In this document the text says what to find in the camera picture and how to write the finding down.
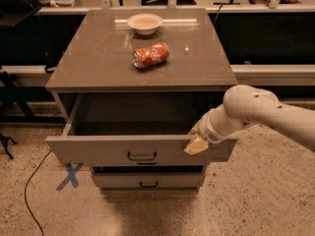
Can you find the blue tape cross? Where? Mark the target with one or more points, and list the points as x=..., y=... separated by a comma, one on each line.
x=71, y=177

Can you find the grey top drawer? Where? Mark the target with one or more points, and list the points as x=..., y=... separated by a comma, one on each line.
x=121, y=129

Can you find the white paper bowl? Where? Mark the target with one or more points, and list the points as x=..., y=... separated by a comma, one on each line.
x=145, y=24

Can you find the crushed orange soda can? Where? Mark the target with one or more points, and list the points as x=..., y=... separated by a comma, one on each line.
x=149, y=56

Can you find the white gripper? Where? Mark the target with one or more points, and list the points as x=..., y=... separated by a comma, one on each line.
x=208, y=129

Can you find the grey bottom drawer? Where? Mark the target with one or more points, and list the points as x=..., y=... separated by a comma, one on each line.
x=120, y=181

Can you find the black stand leg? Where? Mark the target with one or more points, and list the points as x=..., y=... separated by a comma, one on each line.
x=5, y=141

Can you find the black office chair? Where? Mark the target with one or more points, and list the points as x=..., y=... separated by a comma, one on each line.
x=13, y=12

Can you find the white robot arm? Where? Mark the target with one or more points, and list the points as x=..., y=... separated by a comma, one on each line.
x=244, y=106

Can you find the grey drawer cabinet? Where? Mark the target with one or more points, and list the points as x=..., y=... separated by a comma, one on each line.
x=99, y=59

